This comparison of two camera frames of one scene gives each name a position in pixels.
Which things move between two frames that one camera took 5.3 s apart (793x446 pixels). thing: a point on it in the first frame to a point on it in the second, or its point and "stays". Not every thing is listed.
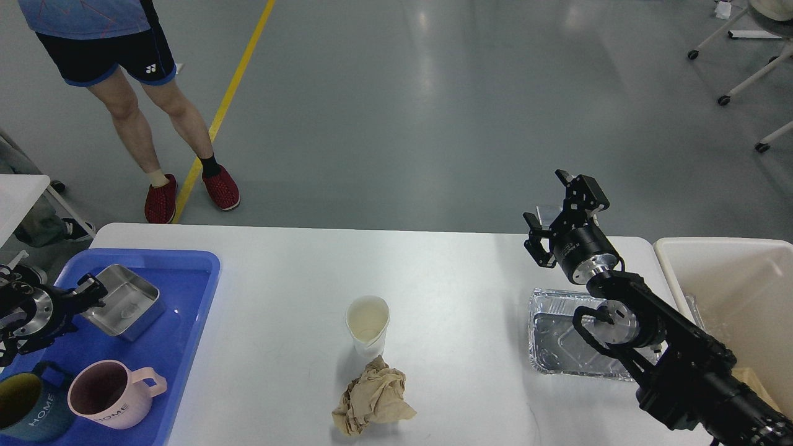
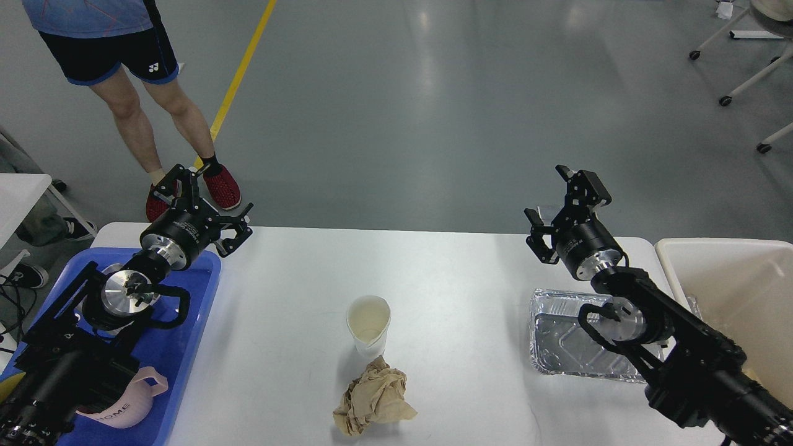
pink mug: (108, 393) stays
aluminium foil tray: (556, 346) stays
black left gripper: (51, 312) to (179, 233)
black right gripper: (581, 251) stays
